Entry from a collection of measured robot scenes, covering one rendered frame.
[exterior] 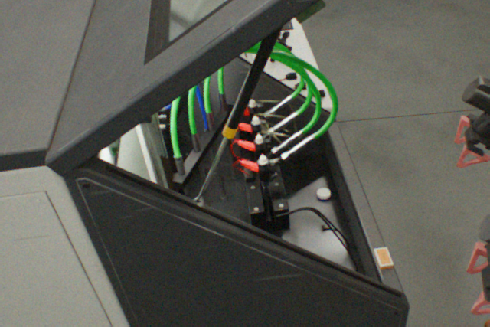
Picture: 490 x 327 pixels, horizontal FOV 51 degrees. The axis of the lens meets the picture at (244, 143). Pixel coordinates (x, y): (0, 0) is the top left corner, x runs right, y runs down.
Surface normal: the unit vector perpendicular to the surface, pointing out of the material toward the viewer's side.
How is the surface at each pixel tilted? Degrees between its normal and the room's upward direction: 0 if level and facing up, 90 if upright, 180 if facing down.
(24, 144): 0
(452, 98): 0
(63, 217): 90
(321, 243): 0
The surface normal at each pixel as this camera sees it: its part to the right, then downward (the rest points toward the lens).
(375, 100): -0.10, -0.76
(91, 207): 0.10, 0.63
